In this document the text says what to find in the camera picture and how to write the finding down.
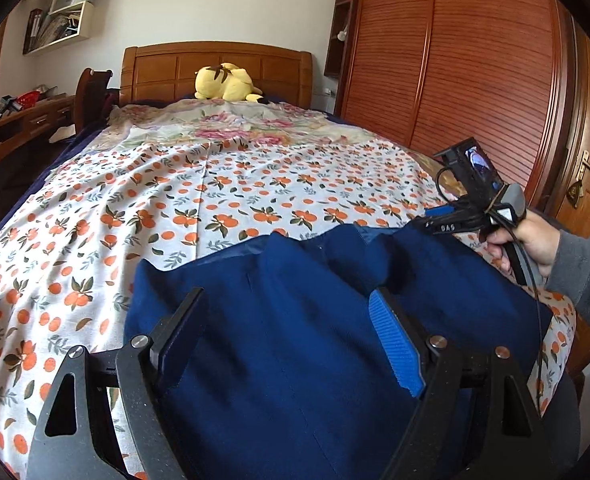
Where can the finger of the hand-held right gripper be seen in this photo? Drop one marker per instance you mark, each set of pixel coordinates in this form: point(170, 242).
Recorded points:
point(442, 220)

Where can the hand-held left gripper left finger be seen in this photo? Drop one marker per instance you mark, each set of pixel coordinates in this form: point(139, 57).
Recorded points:
point(175, 345)

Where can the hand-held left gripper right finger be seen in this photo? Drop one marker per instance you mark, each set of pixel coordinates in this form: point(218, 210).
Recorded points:
point(395, 340)

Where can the dark blue jacket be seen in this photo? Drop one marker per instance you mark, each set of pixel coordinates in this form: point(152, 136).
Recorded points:
point(300, 320)

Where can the person's right hand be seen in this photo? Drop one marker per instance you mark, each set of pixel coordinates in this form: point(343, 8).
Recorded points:
point(530, 245)

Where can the slatted wooden wardrobe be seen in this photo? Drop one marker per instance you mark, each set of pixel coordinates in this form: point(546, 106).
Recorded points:
point(450, 60)

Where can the orange fruit print bed sheet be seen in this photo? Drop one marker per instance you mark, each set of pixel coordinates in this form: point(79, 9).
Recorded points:
point(175, 200)

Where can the white figurine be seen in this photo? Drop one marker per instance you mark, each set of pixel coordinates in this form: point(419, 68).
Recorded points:
point(341, 35)

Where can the dark wooden niche shelf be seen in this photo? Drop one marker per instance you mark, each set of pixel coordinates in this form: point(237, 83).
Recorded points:
point(339, 25)

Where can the rose floral bed sheet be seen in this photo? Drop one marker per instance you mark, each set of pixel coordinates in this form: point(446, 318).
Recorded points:
point(235, 122)

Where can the yellow plush toy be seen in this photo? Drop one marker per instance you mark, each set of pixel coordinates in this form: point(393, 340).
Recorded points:
point(225, 82)

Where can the wooden chair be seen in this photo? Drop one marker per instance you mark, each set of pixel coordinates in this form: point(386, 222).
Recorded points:
point(90, 100)

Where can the wooden desk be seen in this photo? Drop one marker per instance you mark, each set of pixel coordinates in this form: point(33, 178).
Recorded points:
point(10, 135)

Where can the wooden bed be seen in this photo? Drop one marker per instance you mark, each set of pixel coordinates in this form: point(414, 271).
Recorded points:
point(175, 67)

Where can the red basket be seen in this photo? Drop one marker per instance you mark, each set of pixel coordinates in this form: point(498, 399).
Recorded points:
point(27, 97)

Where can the white wall shelf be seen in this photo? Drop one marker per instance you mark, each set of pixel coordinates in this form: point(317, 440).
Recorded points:
point(67, 22)

